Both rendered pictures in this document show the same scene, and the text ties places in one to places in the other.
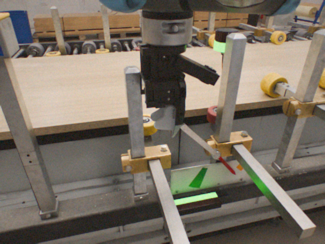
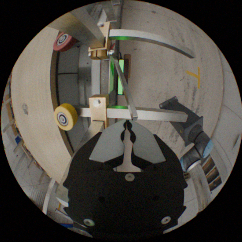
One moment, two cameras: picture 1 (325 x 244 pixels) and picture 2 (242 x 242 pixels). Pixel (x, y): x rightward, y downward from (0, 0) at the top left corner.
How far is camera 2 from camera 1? 0.53 m
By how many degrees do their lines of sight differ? 69
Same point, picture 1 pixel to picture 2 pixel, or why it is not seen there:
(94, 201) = not seen: hidden behind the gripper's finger
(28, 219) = not seen: hidden behind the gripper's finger
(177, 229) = (173, 117)
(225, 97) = (78, 18)
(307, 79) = not seen: outside the picture
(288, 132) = (108, 6)
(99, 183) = (87, 122)
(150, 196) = (110, 102)
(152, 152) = (98, 114)
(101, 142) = (69, 131)
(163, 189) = (143, 115)
